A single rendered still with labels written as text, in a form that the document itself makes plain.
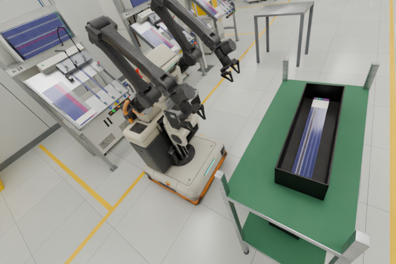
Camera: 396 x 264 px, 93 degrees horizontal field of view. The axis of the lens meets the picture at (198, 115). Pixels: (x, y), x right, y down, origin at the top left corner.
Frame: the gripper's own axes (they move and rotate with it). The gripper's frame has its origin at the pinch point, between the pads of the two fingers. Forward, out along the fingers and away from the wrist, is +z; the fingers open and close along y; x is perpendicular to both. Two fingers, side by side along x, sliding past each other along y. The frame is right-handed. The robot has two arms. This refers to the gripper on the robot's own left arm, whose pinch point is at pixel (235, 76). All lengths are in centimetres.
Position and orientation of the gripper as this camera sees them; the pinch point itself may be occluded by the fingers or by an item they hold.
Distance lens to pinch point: 119.8
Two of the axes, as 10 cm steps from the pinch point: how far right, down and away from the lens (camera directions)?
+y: 5.2, -6.6, 5.4
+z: 5.8, 7.4, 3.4
